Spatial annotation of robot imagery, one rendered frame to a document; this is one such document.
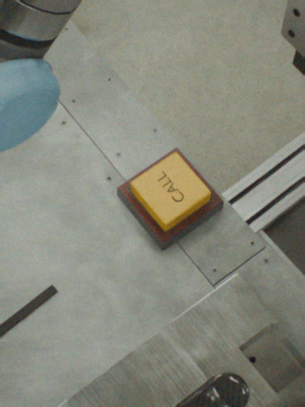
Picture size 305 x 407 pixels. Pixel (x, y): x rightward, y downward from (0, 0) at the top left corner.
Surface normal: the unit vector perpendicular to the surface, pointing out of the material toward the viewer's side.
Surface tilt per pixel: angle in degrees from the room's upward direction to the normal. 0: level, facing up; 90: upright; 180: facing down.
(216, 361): 0
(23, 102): 90
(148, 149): 0
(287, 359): 0
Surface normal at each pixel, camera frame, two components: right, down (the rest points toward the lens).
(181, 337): 0.01, -0.41
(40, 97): 0.58, 0.75
